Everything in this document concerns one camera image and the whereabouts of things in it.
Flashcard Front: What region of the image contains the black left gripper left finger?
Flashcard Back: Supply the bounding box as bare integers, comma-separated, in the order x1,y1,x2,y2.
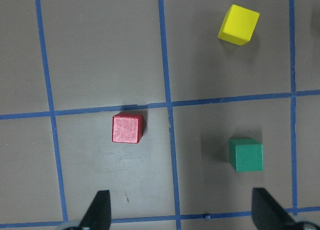
78,190,111,230

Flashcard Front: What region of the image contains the red wooden block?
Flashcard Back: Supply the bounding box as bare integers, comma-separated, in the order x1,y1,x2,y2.
111,112,144,144

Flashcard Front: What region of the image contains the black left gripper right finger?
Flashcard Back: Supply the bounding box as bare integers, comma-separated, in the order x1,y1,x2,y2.
251,187,297,230

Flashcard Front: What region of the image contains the yellow wooden block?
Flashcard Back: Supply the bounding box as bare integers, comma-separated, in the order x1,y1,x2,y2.
217,4,260,46

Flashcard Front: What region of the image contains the green wooden block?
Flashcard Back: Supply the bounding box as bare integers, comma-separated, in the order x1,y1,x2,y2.
228,138,264,172

